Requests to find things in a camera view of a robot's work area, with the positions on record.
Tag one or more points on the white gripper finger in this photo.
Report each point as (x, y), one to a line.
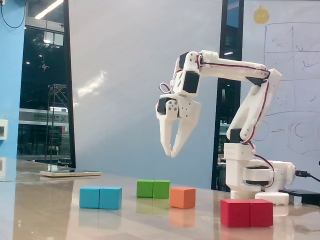
(183, 132)
(166, 135)

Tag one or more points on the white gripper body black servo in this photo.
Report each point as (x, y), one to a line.
(188, 109)

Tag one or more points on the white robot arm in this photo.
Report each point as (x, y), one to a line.
(232, 67)

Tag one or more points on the green wooden block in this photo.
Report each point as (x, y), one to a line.
(153, 189)

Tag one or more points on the small orange wooden cube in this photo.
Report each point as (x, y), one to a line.
(181, 198)

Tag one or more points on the blue wooden block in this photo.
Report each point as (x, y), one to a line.
(100, 198)

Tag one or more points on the red wooden block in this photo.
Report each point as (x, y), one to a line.
(246, 213)

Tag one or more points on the large white board panel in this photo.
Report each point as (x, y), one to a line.
(137, 75)

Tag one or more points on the yellow round face sticker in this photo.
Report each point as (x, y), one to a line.
(261, 15)

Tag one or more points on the whiteboard with marker drawings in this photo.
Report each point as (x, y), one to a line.
(295, 50)

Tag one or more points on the grey sign with lettering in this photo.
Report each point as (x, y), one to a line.
(37, 117)

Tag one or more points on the flat black box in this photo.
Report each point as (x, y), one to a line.
(305, 195)

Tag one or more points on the ceiling light strip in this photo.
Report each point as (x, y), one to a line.
(48, 9)

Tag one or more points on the black window frame post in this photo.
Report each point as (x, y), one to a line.
(68, 75)
(231, 30)

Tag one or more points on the flat wooden base plate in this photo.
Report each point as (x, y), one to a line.
(70, 174)

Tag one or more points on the white wall socket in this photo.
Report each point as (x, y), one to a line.
(3, 129)

